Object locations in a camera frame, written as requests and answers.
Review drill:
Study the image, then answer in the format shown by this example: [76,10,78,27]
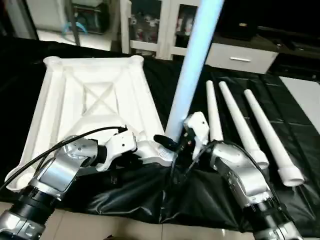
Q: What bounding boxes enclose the white plastic children's table top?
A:
[5,55,176,194]

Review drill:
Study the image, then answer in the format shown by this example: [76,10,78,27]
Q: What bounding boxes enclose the white low drawer unit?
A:
[205,42,279,75]

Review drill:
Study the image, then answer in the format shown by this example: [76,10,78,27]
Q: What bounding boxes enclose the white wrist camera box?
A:
[97,127,139,172]
[183,111,211,161]

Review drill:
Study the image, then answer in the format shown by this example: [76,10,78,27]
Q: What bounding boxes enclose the white plastic table leg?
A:
[218,81,270,170]
[243,88,305,188]
[163,0,225,144]
[205,80,225,143]

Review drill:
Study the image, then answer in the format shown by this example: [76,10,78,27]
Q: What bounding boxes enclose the black plastic work mat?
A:
[0,35,320,233]

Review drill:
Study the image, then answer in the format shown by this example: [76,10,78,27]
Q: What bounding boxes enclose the teal plastic object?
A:
[62,20,89,35]

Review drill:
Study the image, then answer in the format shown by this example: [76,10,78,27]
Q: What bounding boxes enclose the white side table board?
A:
[280,76,320,137]

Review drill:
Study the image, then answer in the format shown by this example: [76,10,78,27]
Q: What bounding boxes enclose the black box with yellow label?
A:
[220,0,262,41]

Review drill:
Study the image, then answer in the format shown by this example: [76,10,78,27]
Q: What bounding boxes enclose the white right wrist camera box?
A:
[183,111,211,161]

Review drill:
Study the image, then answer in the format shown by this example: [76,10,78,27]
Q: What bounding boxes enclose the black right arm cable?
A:
[169,142,217,187]

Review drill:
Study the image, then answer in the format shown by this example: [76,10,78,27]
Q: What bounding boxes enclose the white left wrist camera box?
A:
[97,127,139,172]

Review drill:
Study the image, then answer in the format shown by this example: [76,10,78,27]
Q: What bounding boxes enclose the white glass door cabinet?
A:
[120,0,202,59]

